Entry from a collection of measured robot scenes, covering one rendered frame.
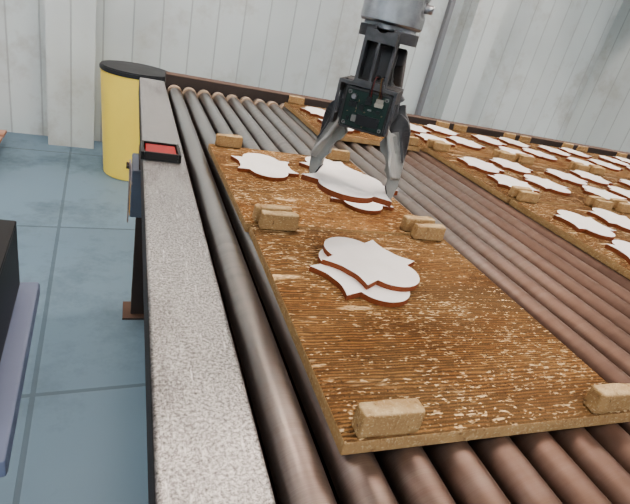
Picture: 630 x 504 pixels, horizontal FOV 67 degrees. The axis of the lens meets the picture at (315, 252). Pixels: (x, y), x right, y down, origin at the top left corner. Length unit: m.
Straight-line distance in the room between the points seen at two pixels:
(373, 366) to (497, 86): 5.10
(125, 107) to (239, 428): 2.97
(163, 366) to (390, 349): 0.23
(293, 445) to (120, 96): 3.00
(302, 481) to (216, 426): 0.09
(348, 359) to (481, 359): 0.16
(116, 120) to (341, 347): 2.95
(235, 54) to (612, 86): 3.95
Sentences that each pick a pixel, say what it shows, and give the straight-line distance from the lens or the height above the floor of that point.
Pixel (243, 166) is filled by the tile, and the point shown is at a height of 0.94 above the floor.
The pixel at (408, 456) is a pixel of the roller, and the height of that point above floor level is 0.92.
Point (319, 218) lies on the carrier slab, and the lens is 0.81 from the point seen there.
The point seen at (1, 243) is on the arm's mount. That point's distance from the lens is 0.60.
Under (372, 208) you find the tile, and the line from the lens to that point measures 0.89.
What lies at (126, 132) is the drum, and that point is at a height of 0.33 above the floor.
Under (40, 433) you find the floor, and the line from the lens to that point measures 1.69.
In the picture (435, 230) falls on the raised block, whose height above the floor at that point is 0.96.
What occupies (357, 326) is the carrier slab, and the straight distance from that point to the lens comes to 0.55.
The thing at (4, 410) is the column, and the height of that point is 0.87.
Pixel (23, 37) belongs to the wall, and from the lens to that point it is 4.13.
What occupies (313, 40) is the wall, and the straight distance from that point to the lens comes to 4.39.
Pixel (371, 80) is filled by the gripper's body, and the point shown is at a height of 1.18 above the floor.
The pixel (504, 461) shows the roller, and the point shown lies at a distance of 0.50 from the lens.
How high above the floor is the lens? 1.23
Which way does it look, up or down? 26 degrees down
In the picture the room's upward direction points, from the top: 14 degrees clockwise
